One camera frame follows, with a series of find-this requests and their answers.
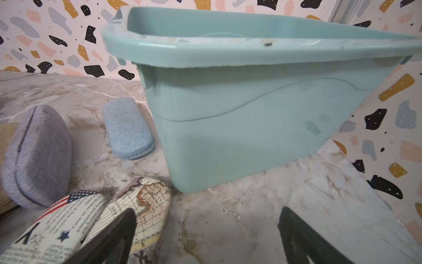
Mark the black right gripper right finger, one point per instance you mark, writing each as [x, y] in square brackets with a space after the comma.
[303, 245]

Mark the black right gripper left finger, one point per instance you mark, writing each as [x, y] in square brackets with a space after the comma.
[112, 245]

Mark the lilac fabric glasses case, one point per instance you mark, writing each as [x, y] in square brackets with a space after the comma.
[40, 155]

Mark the tan fabric glasses case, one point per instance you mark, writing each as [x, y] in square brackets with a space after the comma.
[9, 189]

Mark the world map print glasses case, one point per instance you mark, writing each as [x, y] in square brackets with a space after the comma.
[150, 199]

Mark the newspaper flag print glasses case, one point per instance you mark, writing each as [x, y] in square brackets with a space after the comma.
[59, 232]

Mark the light blue fabric glasses case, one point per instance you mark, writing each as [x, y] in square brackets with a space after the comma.
[128, 133]

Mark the teal plastic storage box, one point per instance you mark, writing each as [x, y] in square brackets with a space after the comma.
[235, 94]

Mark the aluminium wall frame strip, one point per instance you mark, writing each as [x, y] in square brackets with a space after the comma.
[344, 11]

